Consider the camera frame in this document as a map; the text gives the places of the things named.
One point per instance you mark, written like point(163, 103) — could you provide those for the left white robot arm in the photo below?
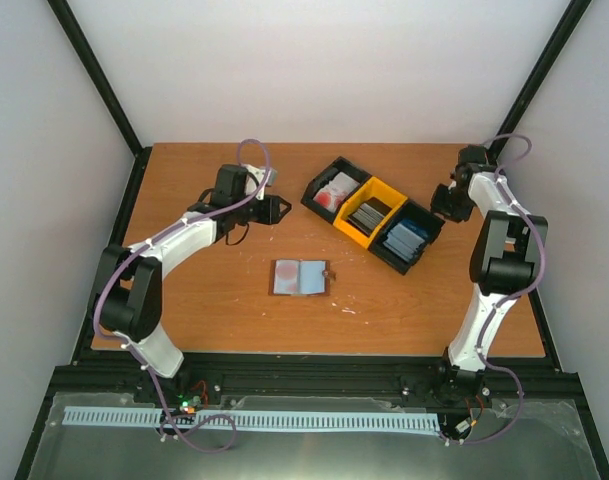
point(126, 302)

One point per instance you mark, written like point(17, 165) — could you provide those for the brown leather card holder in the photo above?
point(315, 278)

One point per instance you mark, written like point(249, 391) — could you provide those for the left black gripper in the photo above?
point(270, 214)

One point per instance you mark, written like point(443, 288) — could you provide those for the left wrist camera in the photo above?
point(260, 174)

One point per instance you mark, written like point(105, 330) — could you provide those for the red white card stack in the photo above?
point(335, 192)

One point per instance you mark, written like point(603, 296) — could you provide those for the light blue cable duct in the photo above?
point(265, 421)

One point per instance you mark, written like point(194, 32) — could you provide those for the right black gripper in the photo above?
point(437, 207)

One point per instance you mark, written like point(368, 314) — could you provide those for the black bin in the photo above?
point(423, 218)
point(341, 164)

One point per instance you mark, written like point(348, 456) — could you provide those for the red white credit card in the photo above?
point(286, 277)

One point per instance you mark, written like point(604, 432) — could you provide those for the yellow bin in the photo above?
point(377, 188)

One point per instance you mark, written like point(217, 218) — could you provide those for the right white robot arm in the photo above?
point(507, 263)

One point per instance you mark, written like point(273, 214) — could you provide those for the blue card stack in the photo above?
point(405, 239)

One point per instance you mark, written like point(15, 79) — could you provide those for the dark grey card stack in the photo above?
point(368, 215)

